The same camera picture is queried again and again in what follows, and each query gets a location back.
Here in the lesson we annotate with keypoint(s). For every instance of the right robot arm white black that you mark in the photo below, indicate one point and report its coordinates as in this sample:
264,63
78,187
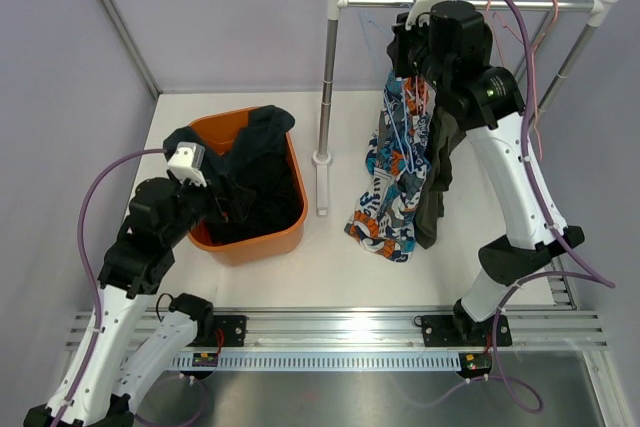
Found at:
535,231

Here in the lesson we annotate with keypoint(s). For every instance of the aluminium mounting rail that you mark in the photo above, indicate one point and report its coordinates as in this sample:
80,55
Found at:
396,329

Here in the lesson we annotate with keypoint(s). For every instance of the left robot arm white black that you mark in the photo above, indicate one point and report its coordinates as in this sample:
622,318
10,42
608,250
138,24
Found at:
103,387

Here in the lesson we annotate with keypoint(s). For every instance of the metal clothes rack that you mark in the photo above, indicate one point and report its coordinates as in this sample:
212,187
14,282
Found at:
597,11

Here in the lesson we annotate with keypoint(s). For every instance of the white slotted cable duct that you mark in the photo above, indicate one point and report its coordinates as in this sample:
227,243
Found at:
318,362

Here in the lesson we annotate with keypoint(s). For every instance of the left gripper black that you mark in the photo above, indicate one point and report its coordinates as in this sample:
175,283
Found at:
215,212

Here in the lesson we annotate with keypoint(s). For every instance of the pink hanger olive shorts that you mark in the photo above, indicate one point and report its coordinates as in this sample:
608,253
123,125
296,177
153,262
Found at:
498,26

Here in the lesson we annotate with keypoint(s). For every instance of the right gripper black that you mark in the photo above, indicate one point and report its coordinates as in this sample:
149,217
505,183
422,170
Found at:
401,39

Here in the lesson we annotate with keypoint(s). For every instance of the patterned blue orange shorts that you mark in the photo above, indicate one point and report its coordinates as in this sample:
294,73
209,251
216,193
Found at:
383,219

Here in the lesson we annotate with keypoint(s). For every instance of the black shorts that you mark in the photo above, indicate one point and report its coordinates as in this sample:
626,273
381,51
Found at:
276,205

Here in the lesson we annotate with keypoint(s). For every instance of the olive green shorts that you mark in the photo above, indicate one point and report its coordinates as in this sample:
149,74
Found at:
445,136

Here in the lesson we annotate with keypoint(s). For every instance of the orange plastic basket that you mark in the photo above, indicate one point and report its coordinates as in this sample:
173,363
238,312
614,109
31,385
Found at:
260,242

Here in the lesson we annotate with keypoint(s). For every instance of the dark navy shorts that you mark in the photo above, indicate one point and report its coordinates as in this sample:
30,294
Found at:
265,133

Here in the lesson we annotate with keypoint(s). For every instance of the pink hanger patterned shorts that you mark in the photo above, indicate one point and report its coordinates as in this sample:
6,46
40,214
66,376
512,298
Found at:
416,95

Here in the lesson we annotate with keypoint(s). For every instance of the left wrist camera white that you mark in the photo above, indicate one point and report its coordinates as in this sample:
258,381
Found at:
185,164

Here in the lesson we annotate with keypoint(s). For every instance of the blue wire hanger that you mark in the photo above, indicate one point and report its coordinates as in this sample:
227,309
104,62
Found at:
381,71

